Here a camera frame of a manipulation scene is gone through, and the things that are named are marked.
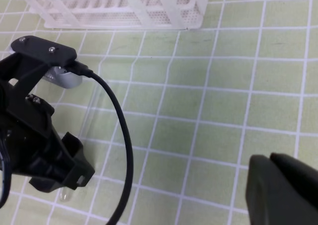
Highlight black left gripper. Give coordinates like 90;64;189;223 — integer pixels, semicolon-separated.
0;53;95;192

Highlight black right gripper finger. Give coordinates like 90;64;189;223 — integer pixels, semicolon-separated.
245;153;318;225

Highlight clear glass test tube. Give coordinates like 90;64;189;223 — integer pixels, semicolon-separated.
59;75;106;203

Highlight white plastic test tube rack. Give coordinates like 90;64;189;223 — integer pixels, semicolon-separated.
23;0;208;30

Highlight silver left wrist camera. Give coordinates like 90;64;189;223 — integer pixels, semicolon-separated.
42;66;83;89

